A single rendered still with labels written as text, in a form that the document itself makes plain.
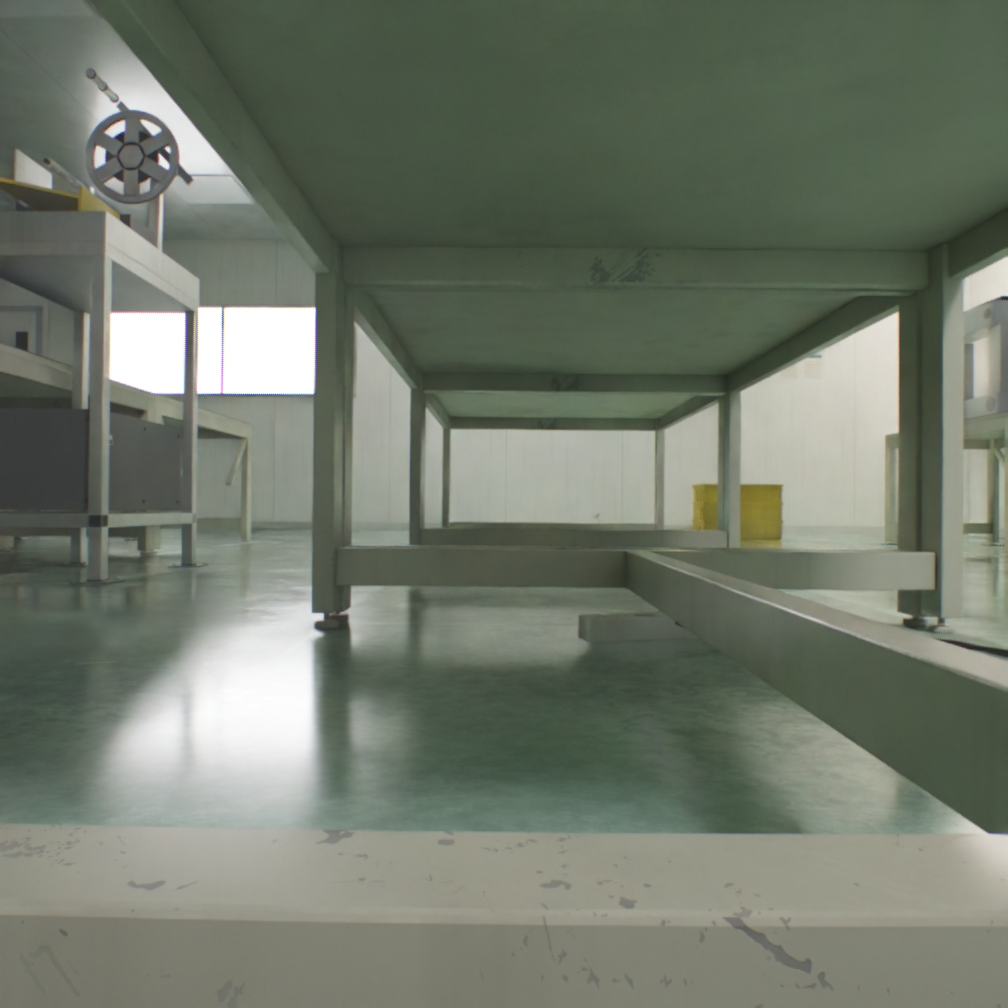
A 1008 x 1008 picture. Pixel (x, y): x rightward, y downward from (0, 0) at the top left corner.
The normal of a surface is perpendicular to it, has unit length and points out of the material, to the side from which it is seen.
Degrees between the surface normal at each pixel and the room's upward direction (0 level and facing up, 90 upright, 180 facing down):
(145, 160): 90
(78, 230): 90
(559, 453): 90
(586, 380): 90
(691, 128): 180
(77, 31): 180
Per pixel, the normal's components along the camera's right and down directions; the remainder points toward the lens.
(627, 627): 0.24, 0.00
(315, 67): -0.01, 1.00
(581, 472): 0.00, 0.00
